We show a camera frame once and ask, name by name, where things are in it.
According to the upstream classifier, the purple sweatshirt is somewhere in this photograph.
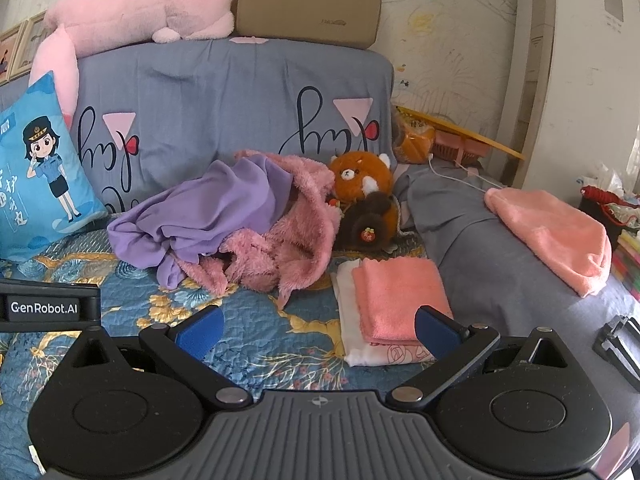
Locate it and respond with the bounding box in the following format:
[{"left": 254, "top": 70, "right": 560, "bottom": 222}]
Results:
[{"left": 107, "top": 154, "right": 293, "bottom": 289}]

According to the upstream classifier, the folded pink towel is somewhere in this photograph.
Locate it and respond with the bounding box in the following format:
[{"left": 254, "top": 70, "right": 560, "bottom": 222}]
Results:
[{"left": 352, "top": 257, "right": 452, "bottom": 344}]

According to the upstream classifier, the folded white floral cloth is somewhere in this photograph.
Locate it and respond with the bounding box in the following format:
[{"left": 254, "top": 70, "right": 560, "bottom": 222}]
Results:
[{"left": 331, "top": 259, "right": 434, "bottom": 367}]

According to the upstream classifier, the blue gold patterned quilt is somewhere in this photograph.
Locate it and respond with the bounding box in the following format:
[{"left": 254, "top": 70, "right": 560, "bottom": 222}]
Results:
[{"left": 0, "top": 226, "right": 442, "bottom": 480}]

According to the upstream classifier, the blue cartoon police pillow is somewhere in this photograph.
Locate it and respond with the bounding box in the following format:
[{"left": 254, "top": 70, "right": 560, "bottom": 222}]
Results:
[{"left": 1, "top": 72, "right": 108, "bottom": 262}]

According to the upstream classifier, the pink fleece garment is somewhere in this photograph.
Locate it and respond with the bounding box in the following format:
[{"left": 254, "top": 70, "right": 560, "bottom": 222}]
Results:
[{"left": 175, "top": 154, "right": 341, "bottom": 310}]

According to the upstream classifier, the pink towel on armrest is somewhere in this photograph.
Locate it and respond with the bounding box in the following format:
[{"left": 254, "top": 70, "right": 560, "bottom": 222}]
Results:
[{"left": 484, "top": 188, "right": 612, "bottom": 298}]

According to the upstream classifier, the red panda plush toy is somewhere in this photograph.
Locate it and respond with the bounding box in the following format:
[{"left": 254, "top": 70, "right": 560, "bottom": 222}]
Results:
[{"left": 329, "top": 152, "right": 399, "bottom": 252}]

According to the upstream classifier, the pink plastic basket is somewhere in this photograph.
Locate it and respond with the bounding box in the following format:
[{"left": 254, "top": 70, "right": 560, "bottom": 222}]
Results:
[{"left": 432, "top": 130, "right": 490, "bottom": 166}]

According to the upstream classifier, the grey printed sofa cover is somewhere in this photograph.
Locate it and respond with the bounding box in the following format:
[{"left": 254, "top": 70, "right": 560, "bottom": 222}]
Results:
[{"left": 0, "top": 37, "right": 396, "bottom": 216}]

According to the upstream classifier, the pink plush toy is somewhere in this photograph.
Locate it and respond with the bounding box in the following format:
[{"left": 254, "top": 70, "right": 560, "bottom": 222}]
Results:
[{"left": 29, "top": 0, "right": 234, "bottom": 126}]

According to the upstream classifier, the tan rectangular cushion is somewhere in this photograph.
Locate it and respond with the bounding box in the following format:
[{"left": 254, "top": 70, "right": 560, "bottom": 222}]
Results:
[{"left": 235, "top": 0, "right": 382, "bottom": 50}]

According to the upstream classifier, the white charging cable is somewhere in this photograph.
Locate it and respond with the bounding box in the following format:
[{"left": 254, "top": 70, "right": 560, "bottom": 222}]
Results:
[{"left": 426, "top": 154, "right": 507, "bottom": 192}]

